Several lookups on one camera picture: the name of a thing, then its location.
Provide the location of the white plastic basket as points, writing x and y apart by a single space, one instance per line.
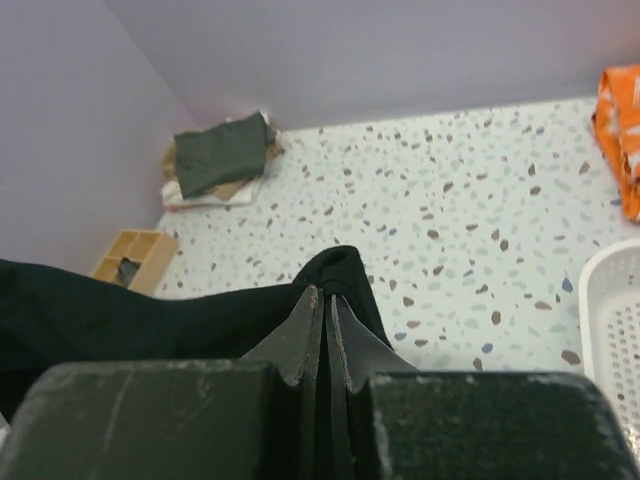
608 301

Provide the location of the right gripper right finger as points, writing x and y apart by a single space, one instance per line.
390 420

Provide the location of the grey cloth in tray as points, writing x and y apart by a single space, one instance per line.
126 271

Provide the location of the black t-shirt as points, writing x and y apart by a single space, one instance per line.
51 316

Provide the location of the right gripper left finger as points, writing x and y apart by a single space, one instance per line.
250 418

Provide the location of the orange white folded t-shirt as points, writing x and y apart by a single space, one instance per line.
615 125

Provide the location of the wooden compartment tray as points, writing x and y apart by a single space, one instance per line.
153 249

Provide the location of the dark grey folded t-shirt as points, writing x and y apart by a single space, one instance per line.
229 152

